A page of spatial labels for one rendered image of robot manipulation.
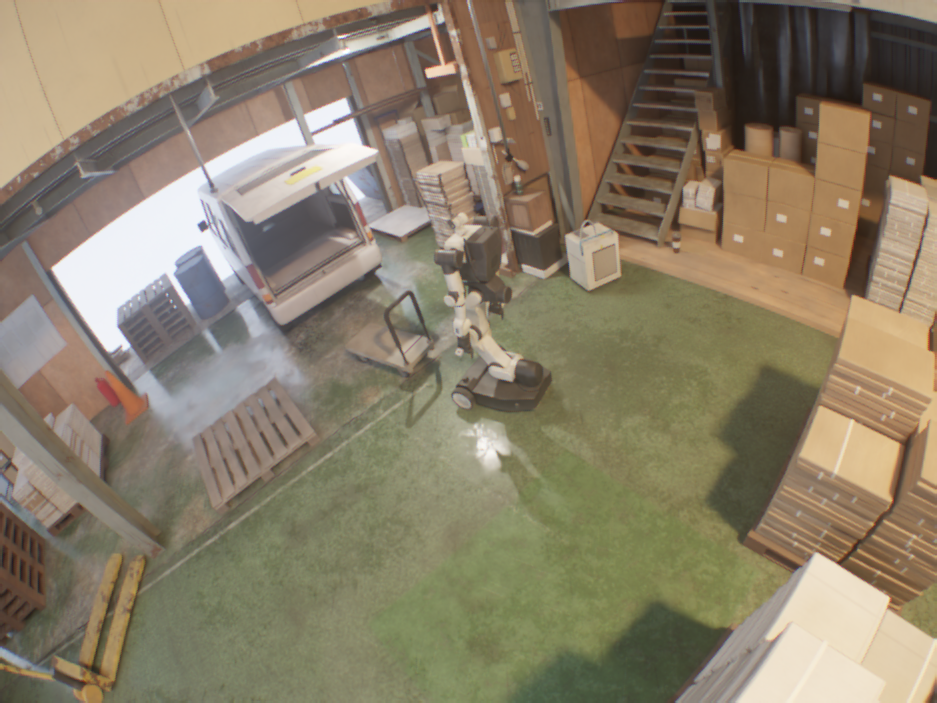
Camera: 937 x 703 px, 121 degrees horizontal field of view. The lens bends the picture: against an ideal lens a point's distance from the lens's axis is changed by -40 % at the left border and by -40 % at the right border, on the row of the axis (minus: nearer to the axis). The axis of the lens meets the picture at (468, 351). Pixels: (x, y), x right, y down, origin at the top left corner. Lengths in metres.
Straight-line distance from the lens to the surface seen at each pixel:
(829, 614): 1.51
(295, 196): 3.73
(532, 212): 4.41
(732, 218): 4.80
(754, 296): 4.34
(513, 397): 3.20
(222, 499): 3.92
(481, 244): 2.55
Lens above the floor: 2.46
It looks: 38 degrees down
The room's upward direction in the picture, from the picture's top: 18 degrees counter-clockwise
